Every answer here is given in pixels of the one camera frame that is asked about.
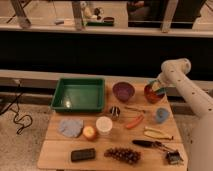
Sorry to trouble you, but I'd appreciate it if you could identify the black binder clip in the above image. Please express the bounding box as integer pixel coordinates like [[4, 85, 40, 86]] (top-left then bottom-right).
[[166, 151, 183, 165]]

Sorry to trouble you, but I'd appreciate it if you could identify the blue folded cloth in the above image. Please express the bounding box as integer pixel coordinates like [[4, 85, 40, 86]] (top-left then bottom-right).
[[58, 119, 84, 138]]

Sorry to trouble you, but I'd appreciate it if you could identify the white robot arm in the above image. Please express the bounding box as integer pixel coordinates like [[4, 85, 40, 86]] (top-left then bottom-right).
[[157, 58, 213, 171]]

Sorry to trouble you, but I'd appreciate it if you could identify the thin metal spoon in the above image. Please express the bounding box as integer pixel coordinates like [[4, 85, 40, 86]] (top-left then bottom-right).
[[124, 106, 150, 114]]

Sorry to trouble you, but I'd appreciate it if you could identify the green plastic tray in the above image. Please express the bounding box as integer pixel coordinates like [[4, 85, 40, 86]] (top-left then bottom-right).
[[51, 78, 105, 113]]

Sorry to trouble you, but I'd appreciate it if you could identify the yellow banana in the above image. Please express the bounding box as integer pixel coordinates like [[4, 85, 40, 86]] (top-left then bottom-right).
[[144, 126, 173, 140]]

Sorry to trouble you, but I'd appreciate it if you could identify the black rectangular block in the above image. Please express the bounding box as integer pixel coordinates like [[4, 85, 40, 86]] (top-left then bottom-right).
[[71, 148, 96, 162]]

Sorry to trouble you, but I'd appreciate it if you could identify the small metal cup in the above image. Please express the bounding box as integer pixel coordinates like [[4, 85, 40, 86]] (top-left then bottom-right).
[[110, 106, 120, 120]]

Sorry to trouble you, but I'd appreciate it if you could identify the blue plush toy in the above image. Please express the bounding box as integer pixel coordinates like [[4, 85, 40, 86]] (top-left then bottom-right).
[[155, 108, 169, 124]]

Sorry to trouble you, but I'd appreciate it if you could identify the black handled knife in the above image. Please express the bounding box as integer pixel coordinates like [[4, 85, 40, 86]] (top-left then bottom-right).
[[132, 140, 174, 151]]

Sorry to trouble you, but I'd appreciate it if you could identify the teal green sponge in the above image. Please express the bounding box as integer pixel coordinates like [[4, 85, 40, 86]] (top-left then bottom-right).
[[149, 80, 166, 95]]

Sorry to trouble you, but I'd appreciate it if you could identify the red bowl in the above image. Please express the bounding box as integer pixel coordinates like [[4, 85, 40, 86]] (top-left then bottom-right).
[[144, 84, 165, 104]]

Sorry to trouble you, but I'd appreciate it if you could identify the bunch of dark grapes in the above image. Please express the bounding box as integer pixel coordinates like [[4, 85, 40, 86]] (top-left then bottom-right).
[[104, 148, 141, 165]]

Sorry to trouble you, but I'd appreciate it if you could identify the red yellow apple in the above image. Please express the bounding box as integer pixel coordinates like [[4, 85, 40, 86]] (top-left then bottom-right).
[[83, 126, 97, 141]]

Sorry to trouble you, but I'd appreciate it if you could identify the white round cup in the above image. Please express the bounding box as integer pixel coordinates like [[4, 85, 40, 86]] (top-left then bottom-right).
[[96, 116, 113, 135]]

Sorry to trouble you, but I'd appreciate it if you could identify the purple bowl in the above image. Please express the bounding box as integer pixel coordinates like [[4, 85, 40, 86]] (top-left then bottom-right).
[[112, 82, 135, 102]]

